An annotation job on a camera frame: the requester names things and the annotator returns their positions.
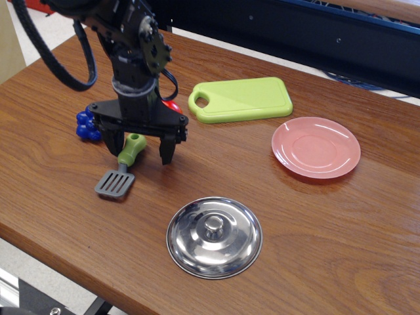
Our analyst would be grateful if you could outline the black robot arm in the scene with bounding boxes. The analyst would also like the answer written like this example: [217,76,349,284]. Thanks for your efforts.
[46,1,188,165]

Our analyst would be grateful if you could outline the blue toy grape bunch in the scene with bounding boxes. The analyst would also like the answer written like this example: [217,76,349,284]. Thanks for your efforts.
[76,106,102,141]

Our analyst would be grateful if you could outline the green plastic cutting board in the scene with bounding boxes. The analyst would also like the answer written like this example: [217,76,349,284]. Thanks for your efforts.
[188,77,293,124]

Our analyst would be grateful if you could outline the blue cables behind table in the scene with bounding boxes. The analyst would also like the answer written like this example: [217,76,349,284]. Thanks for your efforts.
[323,70,420,101]

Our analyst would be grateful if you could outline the black braided cable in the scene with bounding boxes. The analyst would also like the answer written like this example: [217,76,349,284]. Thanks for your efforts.
[9,0,98,93]

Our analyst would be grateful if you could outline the green handled grey spatula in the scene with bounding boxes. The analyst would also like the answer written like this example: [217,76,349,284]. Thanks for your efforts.
[94,133,147,199]

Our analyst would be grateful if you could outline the metal stand base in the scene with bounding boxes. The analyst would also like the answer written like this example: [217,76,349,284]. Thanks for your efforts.
[1,268,113,314]

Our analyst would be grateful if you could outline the black metal frame rail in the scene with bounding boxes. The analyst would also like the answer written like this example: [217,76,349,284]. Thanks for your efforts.
[151,1,419,97]

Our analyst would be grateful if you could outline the shiny steel pot lid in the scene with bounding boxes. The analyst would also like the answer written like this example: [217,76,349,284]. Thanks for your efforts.
[166,196,263,280]

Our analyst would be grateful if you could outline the red box on floor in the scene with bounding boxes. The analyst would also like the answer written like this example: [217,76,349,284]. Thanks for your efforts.
[25,0,54,14]

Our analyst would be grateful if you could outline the red toy tomato half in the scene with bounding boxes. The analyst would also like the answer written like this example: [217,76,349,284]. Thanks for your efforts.
[162,100,183,114]

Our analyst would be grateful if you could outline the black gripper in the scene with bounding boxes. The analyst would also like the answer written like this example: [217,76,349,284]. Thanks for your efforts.
[89,87,188,165]

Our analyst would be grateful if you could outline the pink plastic plate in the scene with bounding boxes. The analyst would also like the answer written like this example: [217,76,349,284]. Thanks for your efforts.
[271,117,361,179]

